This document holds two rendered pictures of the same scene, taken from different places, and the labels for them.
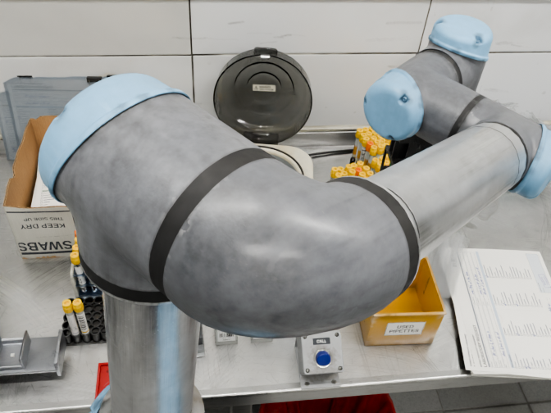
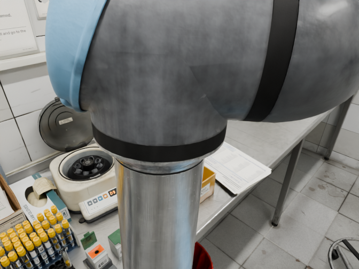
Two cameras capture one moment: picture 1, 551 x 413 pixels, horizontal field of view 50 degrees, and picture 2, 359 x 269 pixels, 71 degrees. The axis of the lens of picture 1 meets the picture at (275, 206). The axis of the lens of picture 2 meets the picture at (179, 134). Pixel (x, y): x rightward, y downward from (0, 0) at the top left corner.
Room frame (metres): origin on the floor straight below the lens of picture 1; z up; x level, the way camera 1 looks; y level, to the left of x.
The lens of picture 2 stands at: (0.14, 0.19, 1.57)
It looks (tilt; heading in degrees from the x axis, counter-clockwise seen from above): 32 degrees down; 325
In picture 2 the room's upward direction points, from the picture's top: straight up
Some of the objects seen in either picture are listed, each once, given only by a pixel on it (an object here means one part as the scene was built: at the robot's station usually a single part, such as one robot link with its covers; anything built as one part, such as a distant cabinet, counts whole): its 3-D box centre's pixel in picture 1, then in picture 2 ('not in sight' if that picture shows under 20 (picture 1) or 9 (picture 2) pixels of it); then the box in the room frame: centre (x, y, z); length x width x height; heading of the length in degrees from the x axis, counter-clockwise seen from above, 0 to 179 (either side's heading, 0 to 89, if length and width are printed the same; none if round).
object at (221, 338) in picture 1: (225, 323); (119, 244); (0.61, 0.07, 0.91); 0.05 x 0.04 x 0.07; 10
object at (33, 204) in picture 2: not in sight; (40, 198); (0.92, 0.22, 0.92); 0.24 x 0.12 x 0.10; 10
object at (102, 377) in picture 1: (116, 379); not in sight; (0.50, 0.25, 0.88); 0.07 x 0.07 x 0.01; 10
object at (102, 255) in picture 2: not in sight; (98, 258); (0.60, 0.14, 0.92); 0.05 x 0.04 x 0.06; 12
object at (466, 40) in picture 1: (452, 65); not in sight; (0.68, -0.21, 1.43); 0.09 x 0.08 x 0.11; 141
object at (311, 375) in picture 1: (317, 343); not in sight; (0.58, -0.09, 0.92); 0.13 x 0.07 x 0.08; 10
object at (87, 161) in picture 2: not in sight; (89, 168); (0.93, 0.04, 0.97); 0.15 x 0.15 x 0.07
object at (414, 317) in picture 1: (396, 301); (189, 182); (0.68, -0.24, 0.93); 0.13 x 0.13 x 0.10; 8
